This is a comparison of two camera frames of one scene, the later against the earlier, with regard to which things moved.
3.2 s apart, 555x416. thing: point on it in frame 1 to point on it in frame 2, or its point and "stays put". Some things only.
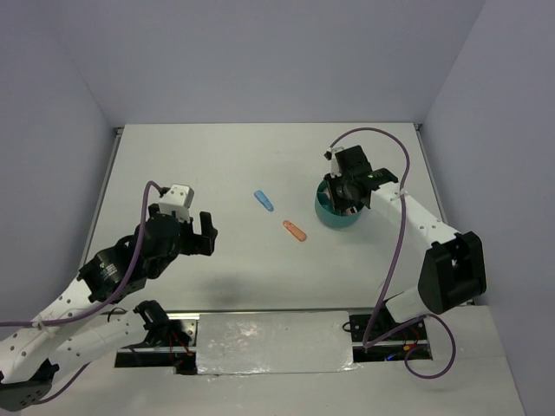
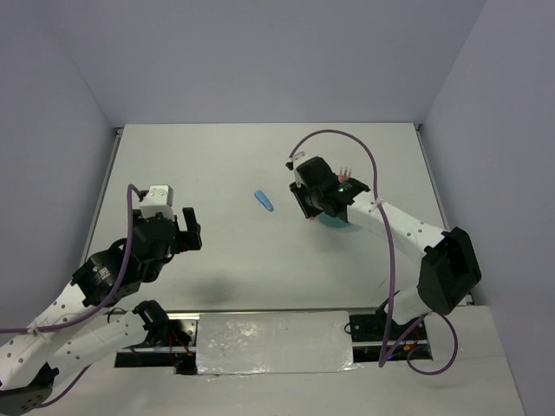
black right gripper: x=340 y=204 to x=309 y=210
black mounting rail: x=372 y=335 stays put
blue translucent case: x=264 y=199 stays put
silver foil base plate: x=276 y=342 stays put
